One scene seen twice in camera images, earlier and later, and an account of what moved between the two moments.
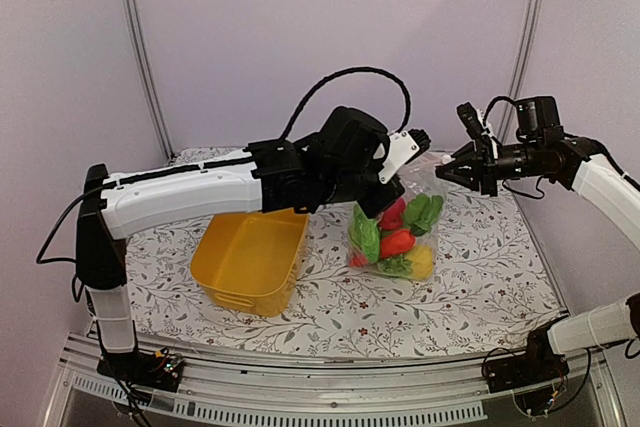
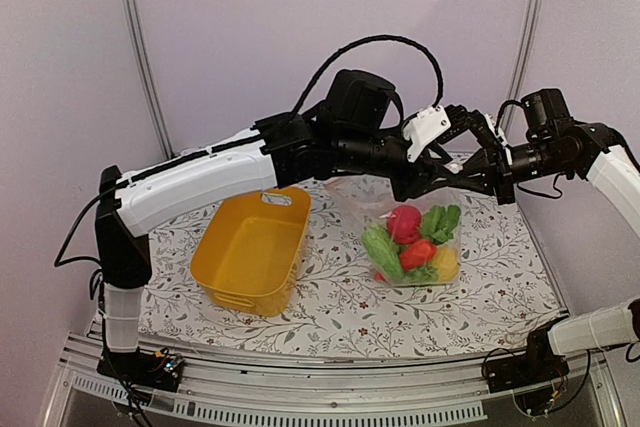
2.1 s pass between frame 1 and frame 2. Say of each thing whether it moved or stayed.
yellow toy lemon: moved
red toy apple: moved
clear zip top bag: moved
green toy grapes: moved
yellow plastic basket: stayed
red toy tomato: moved
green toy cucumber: moved
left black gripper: moved
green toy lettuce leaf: moved
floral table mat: stayed
